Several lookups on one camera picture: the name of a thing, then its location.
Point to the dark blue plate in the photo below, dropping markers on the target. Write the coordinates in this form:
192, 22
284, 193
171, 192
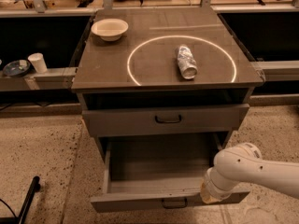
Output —
17, 68

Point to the black lower drawer handle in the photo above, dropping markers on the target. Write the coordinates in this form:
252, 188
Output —
174, 203

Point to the white ceramic bowl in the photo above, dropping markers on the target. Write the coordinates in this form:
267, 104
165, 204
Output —
110, 29

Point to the black drawer handle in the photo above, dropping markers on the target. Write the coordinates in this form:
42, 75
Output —
174, 203
173, 120

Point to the grey drawer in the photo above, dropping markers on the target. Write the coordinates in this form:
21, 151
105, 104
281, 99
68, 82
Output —
140, 171
140, 121

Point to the black upper drawer handle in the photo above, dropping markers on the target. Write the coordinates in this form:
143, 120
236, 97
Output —
173, 120

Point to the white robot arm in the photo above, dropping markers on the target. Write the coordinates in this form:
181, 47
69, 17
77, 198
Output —
245, 163

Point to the white paper cup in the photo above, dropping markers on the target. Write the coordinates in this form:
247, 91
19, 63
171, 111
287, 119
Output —
38, 62

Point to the black stand leg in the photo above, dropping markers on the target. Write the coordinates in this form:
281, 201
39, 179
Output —
20, 218

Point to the grey drawer cabinet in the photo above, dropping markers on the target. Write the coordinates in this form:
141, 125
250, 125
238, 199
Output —
140, 70

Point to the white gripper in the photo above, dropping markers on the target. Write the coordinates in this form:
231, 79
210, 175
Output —
210, 185

